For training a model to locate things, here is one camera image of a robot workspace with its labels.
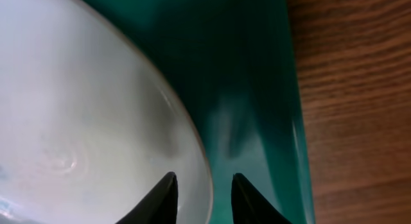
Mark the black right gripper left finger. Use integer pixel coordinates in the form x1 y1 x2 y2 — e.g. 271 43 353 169
116 171 179 224

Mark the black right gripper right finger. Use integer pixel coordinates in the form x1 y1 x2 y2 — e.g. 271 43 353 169
231 173 291 224

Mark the light blue plate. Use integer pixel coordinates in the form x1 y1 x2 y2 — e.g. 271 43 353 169
1 0 213 223

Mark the teal rectangular tray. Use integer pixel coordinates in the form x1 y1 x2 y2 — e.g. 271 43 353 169
83 0 315 223

